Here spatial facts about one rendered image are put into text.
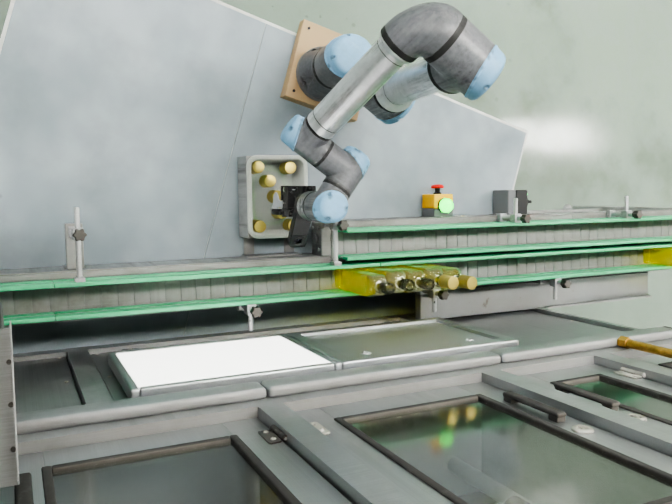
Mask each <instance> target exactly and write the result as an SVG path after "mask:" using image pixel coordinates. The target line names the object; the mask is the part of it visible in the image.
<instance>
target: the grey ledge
mask: <svg viewBox="0 0 672 504"><path fill-rule="evenodd" d="M565 279H568V280H570V282H571V285H570V288H562V286H560V287H557V300H554V299H553V287H552V286H550V284H548V283H546V284H536V281H530V282H519V283H507V284H496V285H484V286H476V288H475V289H473V290H470V289H466V288H459V289H454V290H447V291H448V293H449V296H448V299H447V300H445V299H444V300H441V299H439V298H437V312H432V298H431V297H429V294H424V295H419V294H417V292H415V319H425V318H434V317H441V318H452V317H462V316H471V315H480V314H489V313H499V312H508V311H517V310H527V309H536V308H547V309H548V308H557V307H566V306H575V305H585V304H594V303H603V302H612V301H621V300H630V299H640V298H649V297H652V296H650V295H648V272H635V273H623V274H612V275H600V276H588V277H577V278H565ZM565 279H561V281H562V280H565Z"/></svg>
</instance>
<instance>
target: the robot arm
mask: <svg viewBox="0 0 672 504"><path fill-rule="evenodd" d="M418 57H422V59H420V60H418V61H415V60H416V59H417V58H418ZM414 61H415V62H414ZM505 62H506V57H505V55H504V53H503V52H502V51H501V50H500V49H499V48H498V46H497V45H495V44H494V43H493V42H492V41H490V40H489V39H488V38H487V37H486V36H485V35H484V34H483V33H482V32H481V31H480V30H479V29H478V28H477V27H476V26H475V25H474V24H473V23H471V22H470V21H469V20H468V19H467V18H466V17H465V16H464V15H463V14H462V13H461V12H460V11H459V10H458V9H457V8H455V7H454V6H452V5H449V4H446V3H441V2H428V3H422V4H418V5H415V6H412V7H410V8H408V9H406V10H404V11H402V12H400V13H398V14H397V15H395V16H394V17H393V18H392V19H390V20H389V21H388V22H387V23H386V24H385V25H384V26H383V27H382V29H381V30H380V38H379V39H378V40H377V41H376V42H375V43H374V44H373V46H371V45H370V43H369V42H368V41H367V40H366V39H365V38H363V37H361V36H359V35H356V34H344V35H341V36H338V37H336V38H334V39H333V40H331V41H330V42H329V43H328V44H327V45H326V46H325V47H324V46H319V47H314V48H312V49H310V50H308V51H307V52H305V53H304V54H303V55H302V56H301V58H300V59H299V61H298V63H297V67H296V78H297V82H298V85H299V87H300V89H301V90H302V91H303V93H304V94H305V95H306V96H308V97H309V98H311V99H312V100H315V101H318V102H320V103H319V104H318V105H317V106H316V107H315V108H314V109H313V110H312V112H311V113H310V114H309V115H308V116H307V117H306V118H305V119H304V117H302V116H300V115H295V116H294V117H293V118H292V119H291V120H290V121H289V122H288V123H287V125H286V126H285V128H284V129H283V131H282V133H281V136H280V138H281V141H282V142H283V143H285V144H286V145H287V146H288V147H289V148H290V149H292V151H293V152H295V153H297V154H298V155H299V156H301V157H302V158H303V159H305V160H306V161H307V162H308V163H310V164H311V165H312V166H314V167H315V168H316V169H317V170H319V171H320V172H321V173H323V174H324V175H325V176H326V177H325V179H324V180H323V182H322V184H321V185H320V187H319V189H318V190H317V191H316V186H281V200H283V201H280V199H279V196H278V193H277V192H275V193H274V197H273V205H272V208H271V213H272V214H273V215H282V217H292V221H291V225H290V230H289V234H288V239H287V242H288V244H289V246H290V247H305V245H306V241H307V237H308V233H309V228H310V224H311V221H315V222H322V223H335V222H339V221H341V220H342V219H343V218H344V217H345V216H346V214H347V212H348V200H349V198H350V196H351V195H352V193H353V192H354V190H355V188H356V187H357V185H358V184H359V182H360V181H361V180H362V179H363V177H364V175H365V173H366V171H367V170H368V167H369V165H370V160H369V158H368V157H367V155H366V154H365V153H363V152H362V151H361V150H358V149H357V148H356V147H353V146H347V147H345V149H342V148H341V147H339V146H338V145H337V144H336V143H334V142H333V141H332V140H331V138H332V137H333V136H334V135H335V134H336V133H337V132H338V131H339V130H340V129H341V128H342V127H343V126H344V125H345V124H346V123H347V122H348V121H349V120H350V119H351V118H352V117H353V116H354V115H355V114H356V113H357V112H358V111H359V110H360V109H361V108H362V107H365V108H366V109H367V110H368V111H369V112H371V113H372V114H373V115H374V116H375V118H377V119H378V120H380V121H382V122H383V123H385V124H394V123H396V122H398V121H400V119H401V118H404V117H405V116H406V115H407V114H408V113H409V111H410V110H411V109H412V107H413V105H414V103H415V101H416V100H418V99H421V98H424V97H427V96H429V95H432V94H435V93H438V92H443V93H445V94H457V93H460V92H461V93H462V94H463V95H464V97H465V98H468V99H469V100H476V99H478V98H479V97H481V96H482V95H483V94H484V93H485V92H486V91H487V90H488V89H489V88H490V87H491V86H492V84H493V83H494V82H495V81H496V79H497V78H498V76H499V75H500V73H501V72H502V70H503V68H504V66H505ZM404 64H409V65H407V66H404V67H402V66H403V65H404ZM401 67H402V68H401ZM283 187H284V191H283ZM279 207H281V208H279Z"/></svg>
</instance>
